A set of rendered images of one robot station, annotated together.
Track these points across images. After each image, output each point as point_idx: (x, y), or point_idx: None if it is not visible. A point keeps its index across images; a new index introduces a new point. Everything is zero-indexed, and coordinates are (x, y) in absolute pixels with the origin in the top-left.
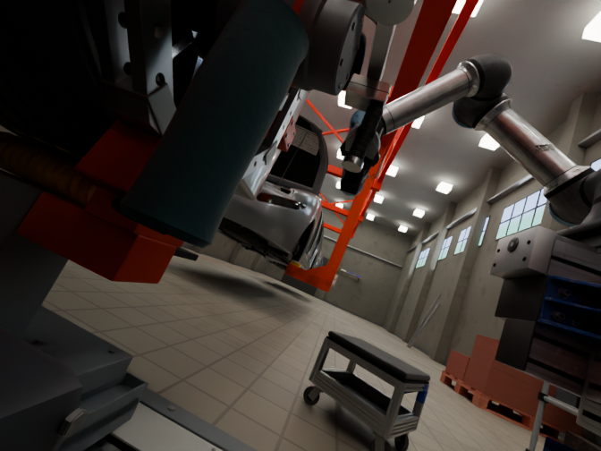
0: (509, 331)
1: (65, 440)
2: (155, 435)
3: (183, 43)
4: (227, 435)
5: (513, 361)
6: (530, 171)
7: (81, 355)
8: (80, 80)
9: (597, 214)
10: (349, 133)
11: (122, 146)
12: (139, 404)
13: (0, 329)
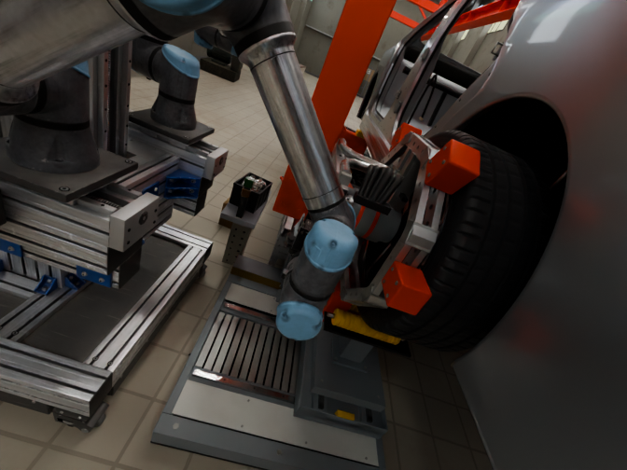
0: (126, 267)
1: (301, 366)
2: (276, 419)
3: (387, 247)
4: (233, 448)
5: (133, 273)
6: (40, 76)
7: (325, 367)
8: (358, 262)
9: (90, 146)
10: None
11: None
12: (297, 442)
13: None
